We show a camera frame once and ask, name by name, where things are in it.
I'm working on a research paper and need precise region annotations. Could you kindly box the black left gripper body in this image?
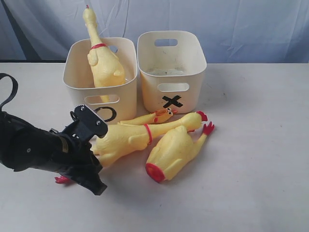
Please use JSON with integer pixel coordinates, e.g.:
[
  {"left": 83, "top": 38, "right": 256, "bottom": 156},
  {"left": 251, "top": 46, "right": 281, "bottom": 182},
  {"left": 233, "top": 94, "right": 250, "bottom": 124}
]
[{"left": 60, "top": 135, "right": 101, "bottom": 176}]

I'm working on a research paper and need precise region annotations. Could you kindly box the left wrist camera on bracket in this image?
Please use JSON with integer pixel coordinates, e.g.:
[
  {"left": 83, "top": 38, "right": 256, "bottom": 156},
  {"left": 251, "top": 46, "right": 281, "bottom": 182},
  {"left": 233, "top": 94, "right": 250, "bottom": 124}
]
[{"left": 49, "top": 104, "right": 108, "bottom": 143}]

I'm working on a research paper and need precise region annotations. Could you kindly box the cream bin marked X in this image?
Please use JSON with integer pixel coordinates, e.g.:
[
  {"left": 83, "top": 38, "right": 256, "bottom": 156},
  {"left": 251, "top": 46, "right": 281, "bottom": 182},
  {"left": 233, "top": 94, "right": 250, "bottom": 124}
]
[{"left": 137, "top": 30, "right": 207, "bottom": 114}]

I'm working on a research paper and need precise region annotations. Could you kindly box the whole rubber chicken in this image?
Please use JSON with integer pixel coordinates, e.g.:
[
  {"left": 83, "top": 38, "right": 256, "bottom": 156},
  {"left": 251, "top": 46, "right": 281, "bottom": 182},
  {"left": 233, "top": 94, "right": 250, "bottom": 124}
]
[
  {"left": 83, "top": 5, "right": 126, "bottom": 88},
  {"left": 54, "top": 110, "right": 208, "bottom": 185}
]

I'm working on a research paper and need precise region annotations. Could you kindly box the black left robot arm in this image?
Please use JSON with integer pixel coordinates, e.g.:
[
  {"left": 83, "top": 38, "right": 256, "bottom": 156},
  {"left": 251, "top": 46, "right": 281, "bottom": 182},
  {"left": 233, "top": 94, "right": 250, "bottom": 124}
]
[{"left": 0, "top": 112, "right": 107, "bottom": 195}]

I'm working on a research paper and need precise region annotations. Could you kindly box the cream bin marked O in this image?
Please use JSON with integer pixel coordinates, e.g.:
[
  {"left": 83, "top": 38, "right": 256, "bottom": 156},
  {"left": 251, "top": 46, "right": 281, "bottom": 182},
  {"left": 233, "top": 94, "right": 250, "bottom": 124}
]
[{"left": 63, "top": 37, "right": 138, "bottom": 124}]

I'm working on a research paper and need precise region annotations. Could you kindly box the headless rubber chicken body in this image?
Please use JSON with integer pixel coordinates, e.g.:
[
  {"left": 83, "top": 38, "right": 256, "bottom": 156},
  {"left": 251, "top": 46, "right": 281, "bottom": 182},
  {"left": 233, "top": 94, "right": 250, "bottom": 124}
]
[{"left": 145, "top": 122, "right": 215, "bottom": 183}]

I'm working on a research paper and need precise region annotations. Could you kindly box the broken chicken head with squeaker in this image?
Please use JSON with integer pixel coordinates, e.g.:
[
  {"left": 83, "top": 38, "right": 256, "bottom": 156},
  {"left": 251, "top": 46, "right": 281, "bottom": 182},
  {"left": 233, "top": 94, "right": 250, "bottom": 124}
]
[{"left": 117, "top": 108, "right": 178, "bottom": 125}]

